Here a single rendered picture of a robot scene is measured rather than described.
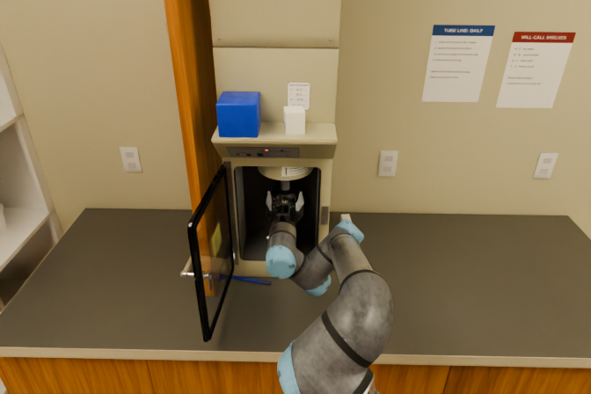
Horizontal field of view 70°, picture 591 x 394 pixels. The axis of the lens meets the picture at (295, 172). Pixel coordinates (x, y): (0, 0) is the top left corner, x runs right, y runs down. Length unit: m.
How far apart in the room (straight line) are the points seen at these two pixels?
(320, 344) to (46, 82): 1.44
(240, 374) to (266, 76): 0.88
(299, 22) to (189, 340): 0.93
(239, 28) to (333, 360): 0.78
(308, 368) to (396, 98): 1.12
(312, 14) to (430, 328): 0.95
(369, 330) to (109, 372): 0.98
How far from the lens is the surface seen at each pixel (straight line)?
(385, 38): 1.58
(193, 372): 1.45
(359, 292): 0.77
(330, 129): 1.13
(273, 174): 1.28
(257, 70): 1.13
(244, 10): 1.11
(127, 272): 1.61
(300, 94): 1.15
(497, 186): 1.95
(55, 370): 1.60
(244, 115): 1.06
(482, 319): 1.48
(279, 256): 1.06
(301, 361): 0.77
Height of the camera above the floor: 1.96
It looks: 29 degrees down
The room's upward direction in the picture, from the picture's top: straight up
